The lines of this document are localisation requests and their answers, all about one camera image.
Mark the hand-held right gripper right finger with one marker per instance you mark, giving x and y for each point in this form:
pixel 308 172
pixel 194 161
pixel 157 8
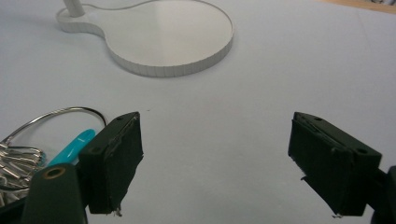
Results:
pixel 330 161

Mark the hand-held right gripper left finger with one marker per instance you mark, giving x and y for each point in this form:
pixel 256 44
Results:
pixel 109 161

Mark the white key stand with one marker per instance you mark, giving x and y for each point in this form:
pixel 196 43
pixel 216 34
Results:
pixel 168 37

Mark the light grey table mat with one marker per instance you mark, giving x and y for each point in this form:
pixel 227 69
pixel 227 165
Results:
pixel 218 109

